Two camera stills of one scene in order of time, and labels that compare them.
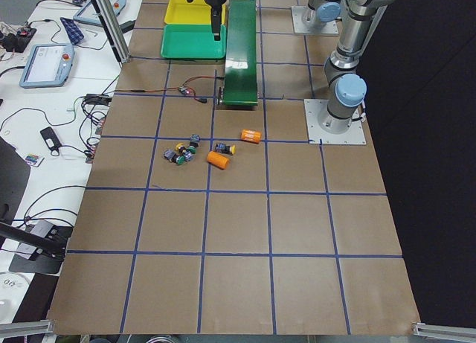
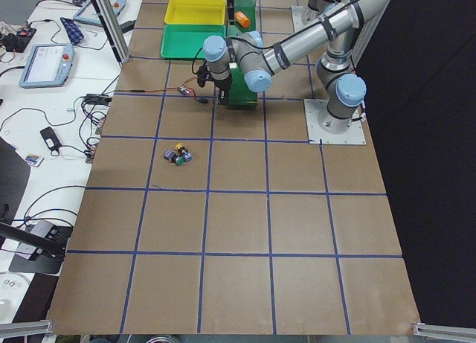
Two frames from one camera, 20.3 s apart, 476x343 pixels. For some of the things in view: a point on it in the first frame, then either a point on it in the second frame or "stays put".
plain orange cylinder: [218, 160] -> [242, 19]
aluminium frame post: [103, 7] stays put
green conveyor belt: [240, 82] stays put
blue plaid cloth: [73, 31] stays put
